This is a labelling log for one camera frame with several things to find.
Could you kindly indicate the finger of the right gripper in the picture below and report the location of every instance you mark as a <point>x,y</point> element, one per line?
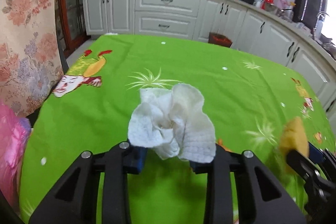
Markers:
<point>321,157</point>
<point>302,163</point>

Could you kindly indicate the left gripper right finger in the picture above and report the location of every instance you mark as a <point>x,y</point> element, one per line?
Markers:
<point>261,197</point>

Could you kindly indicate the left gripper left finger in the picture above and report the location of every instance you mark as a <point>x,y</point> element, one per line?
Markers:
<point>73,198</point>

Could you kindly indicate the white tissue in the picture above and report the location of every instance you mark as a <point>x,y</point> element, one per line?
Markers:
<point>173,124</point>

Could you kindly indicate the pink lined trash bin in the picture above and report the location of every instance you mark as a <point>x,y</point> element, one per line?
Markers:
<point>15,133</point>

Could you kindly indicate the chrome kitchen faucet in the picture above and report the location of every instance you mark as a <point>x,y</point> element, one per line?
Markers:
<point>317,29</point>

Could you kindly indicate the green cartoon tablecloth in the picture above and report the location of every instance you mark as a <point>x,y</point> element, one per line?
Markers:
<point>249,100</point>

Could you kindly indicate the floral curtain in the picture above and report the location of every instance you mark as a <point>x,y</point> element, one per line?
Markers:
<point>30,60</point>

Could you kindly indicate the pink thermos bottle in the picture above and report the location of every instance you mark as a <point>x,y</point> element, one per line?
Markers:
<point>282,4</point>

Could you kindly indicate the steel mixing bowl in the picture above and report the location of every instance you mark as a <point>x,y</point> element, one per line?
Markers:
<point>273,9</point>

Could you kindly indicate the white lower cabinets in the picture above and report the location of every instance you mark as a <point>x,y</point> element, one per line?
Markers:
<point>249,28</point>

